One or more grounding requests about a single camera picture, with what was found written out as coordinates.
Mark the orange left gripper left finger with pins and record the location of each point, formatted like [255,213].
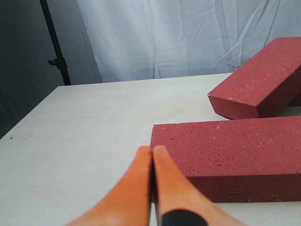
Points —
[128,203]

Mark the white backdrop cloth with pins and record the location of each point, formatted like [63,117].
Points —
[150,39]

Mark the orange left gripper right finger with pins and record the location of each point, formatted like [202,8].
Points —
[179,202]

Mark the black light stand pole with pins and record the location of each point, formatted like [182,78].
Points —
[59,61]

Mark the red brick row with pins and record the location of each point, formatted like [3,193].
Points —
[296,101]

